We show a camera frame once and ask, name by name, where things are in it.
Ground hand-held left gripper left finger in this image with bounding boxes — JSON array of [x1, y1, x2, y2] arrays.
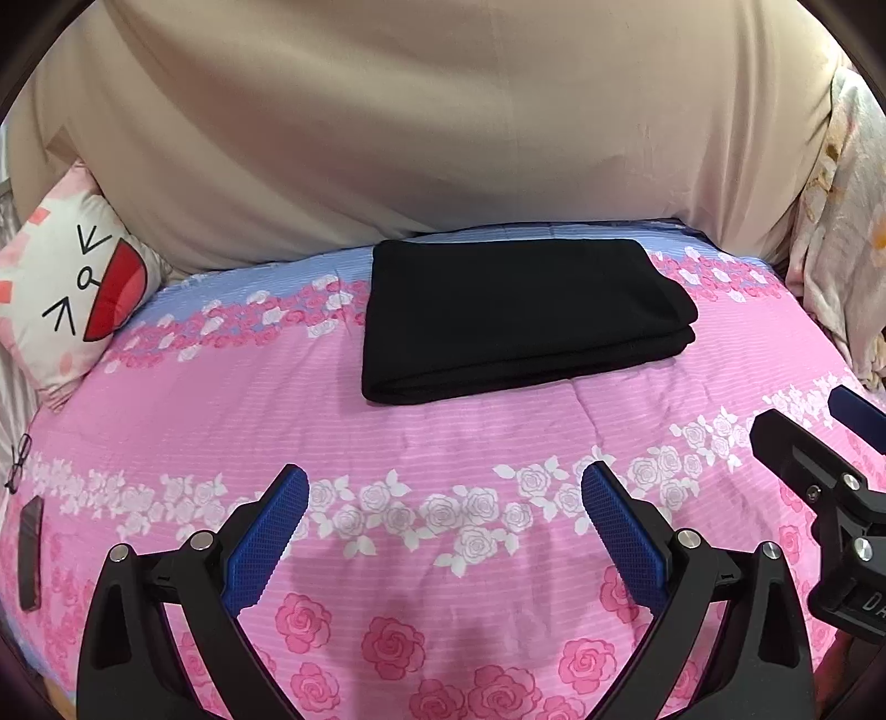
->
[[76, 464, 310, 720]]

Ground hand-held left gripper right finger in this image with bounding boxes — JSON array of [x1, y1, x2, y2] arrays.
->
[[580, 461, 816, 720]]

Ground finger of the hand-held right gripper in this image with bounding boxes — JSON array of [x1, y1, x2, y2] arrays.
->
[[828, 385, 886, 456], [749, 408, 886, 548]]

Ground black pants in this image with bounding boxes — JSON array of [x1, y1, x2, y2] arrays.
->
[[361, 239, 699, 406]]

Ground floral print cloth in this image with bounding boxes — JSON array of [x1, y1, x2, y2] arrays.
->
[[785, 65, 886, 395]]

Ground pink floral bed sheet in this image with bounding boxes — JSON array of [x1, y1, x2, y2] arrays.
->
[[0, 220, 886, 720]]

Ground dark phone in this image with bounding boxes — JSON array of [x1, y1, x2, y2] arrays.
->
[[17, 494, 44, 611]]

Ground black eyeglasses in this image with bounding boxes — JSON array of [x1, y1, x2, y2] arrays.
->
[[6, 433, 33, 494]]

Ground cartoon face pillow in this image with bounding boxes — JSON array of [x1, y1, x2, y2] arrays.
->
[[0, 162, 167, 416]]

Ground beige duvet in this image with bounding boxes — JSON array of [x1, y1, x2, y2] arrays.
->
[[10, 0, 849, 285]]

